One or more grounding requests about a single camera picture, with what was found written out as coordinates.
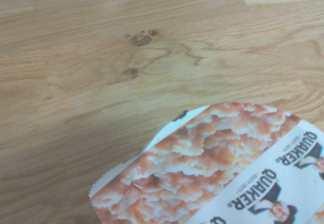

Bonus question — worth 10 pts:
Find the Quaker cereal packet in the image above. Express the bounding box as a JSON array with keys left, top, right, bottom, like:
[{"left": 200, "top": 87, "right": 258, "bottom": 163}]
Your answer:
[{"left": 88, "top": 102, "right": 324, "bottom": 224}]

